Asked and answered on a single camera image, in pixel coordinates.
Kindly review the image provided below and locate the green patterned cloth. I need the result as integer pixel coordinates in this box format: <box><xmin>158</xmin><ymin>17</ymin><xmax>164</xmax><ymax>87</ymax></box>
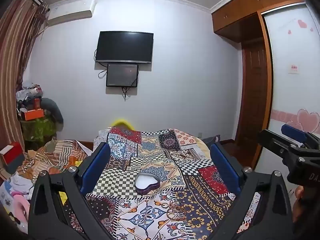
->
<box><xmin>21</xmin><ymin>117</ymin><xmax>60</xmax><ymax>143</ymax></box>

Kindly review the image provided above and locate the striped orange quilt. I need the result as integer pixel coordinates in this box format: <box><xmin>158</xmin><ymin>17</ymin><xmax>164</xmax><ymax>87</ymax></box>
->
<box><xmin>21</xmin><ymin>136</ymin><xmax>93</xmax><ymax>180</ymax></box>

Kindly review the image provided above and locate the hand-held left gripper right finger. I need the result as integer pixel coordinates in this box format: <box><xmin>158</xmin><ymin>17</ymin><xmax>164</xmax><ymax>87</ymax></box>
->
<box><xmin>210</xmin><ymin>142</ymin><xmax>293</xmax><ymax>240</ymax></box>

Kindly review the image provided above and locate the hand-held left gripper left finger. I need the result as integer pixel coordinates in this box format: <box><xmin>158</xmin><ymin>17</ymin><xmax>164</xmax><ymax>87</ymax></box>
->
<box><xmin>28</xmin><ymin>142</ymin><xmax>118</xmax><ymax>240</ymax></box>

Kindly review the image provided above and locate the orange box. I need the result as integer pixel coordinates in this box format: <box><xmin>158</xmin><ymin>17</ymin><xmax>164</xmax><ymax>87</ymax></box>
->
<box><xmin>24</xmin><ymin>109</ymin><xmax>45</xmax><ymax>121</ymax></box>

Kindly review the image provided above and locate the yellow round object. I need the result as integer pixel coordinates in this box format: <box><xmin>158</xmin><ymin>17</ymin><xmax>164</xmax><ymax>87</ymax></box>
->
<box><xmin>111</xmin><ymin>118</ymin><xmax>135</xmax><ymax>130</ymax></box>

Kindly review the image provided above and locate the small black wall monitor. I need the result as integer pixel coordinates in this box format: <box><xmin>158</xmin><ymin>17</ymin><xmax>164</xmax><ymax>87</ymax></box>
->
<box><xmin>106</xmin><ymin>64</ymin><xmax>139</xmax><ymax>87</ymax></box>

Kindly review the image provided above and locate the red box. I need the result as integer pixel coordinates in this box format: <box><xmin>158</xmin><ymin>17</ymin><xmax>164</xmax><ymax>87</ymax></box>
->
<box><xmin>0</xmin><ymin>142</ymin><xmax>25</xmax><ymax>175</ymax></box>

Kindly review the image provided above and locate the patchwork printed cloth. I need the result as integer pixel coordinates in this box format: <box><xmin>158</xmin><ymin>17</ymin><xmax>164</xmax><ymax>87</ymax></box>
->
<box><xmin>62</xmin><ymin>126</ymin><xmax>265</xmax><ymax>240</ymax></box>

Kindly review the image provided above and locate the white printed bag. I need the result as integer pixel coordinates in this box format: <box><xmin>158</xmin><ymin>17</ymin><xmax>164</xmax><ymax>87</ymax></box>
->
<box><xmin>0</xmin><ymin>175</ymin><xmax>34</xmax><ymax>215</ymax></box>

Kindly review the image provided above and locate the pink plush item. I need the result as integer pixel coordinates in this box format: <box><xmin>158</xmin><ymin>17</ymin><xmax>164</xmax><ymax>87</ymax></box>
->
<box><xmin>7</xmin><ymin>191</ymin><xmax>32</xmax><ymax>220</ymax></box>

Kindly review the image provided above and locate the black wall television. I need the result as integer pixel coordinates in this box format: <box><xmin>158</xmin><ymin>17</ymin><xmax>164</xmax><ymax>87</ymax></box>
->
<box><xmin>96</xmin><ymin>31</ymin><xmax>154</xmax><ymax>64</ymax></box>

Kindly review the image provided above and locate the person's right hand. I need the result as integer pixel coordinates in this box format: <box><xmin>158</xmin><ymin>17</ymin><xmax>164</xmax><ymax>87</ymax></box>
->
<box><xmin>293</xmin><ymin>185</ymin><xmax>308</xmax><ymax>205</ymax></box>

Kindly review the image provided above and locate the brown striped curtain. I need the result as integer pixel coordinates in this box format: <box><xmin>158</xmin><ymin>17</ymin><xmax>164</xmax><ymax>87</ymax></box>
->
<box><xmin>0</xmin><ymin>0</ymin><xmax>49</xmax><ymax>155</ymax></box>

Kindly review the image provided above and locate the white heart-printed sliding door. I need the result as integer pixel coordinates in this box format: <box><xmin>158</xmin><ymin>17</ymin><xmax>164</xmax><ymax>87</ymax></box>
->
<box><xmin>260</xmin><ymin>2</ymin><xmax>320</xmax><ymax>170</ymax></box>

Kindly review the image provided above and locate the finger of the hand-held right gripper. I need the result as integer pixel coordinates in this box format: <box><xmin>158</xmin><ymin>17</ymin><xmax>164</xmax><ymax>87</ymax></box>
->
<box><xmin>257</xmin><ymin>129</ymin><xmax>292</xmax><ymax>159</ymax></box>
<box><xmin>281</xmin><ymin>124</ymin><xmax>320</xmax><ymax>147</ymax></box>

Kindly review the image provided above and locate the purple heart-shaped tin box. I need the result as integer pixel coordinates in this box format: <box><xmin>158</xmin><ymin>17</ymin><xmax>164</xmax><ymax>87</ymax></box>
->
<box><xmin>135</xmin><ymin>172</ymin><xmax>161</xmax><ymax>195</ymax></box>

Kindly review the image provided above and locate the wooden overhead cabinet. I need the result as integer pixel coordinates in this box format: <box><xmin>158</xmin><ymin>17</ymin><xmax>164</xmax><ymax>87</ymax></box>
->
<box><xmin>211</xmin><ymin>0</ymin><xmax>304</xmax><ymax>41</ymax></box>

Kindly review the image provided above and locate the black monitor cable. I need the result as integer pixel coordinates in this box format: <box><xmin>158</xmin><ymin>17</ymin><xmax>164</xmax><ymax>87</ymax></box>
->
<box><xmin>121</xmin><ymin>86</ymin><xmax>131</xmax><ymax>102</ymax></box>

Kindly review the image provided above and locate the brown wooden door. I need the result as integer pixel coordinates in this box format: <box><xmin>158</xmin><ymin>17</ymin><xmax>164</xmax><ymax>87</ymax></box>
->
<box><xmin>235</xmin><ymin>40</ymin><xmax>268</xmax><ymax>145</ymax></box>

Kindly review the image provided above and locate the white lace cloth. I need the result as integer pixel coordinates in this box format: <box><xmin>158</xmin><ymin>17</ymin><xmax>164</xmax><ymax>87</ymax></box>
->
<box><xmin>93</xmin><ymin>127</ymin><xmax>112</xmax><ymax>152</ymax></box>

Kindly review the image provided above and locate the white air conditioner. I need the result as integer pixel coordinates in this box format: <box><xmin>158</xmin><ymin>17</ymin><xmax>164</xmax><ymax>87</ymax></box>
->
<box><xmin>47</xmin><ymin>0</ymin><xmax>97</xmax><ymax>27</ymax></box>

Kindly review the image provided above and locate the pile of household clutter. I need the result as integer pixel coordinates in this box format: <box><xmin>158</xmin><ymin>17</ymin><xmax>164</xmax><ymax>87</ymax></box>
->
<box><xmin>15</xmin><ymin>81</ymin><xmax>45</xmax><ymax>113</ymax></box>

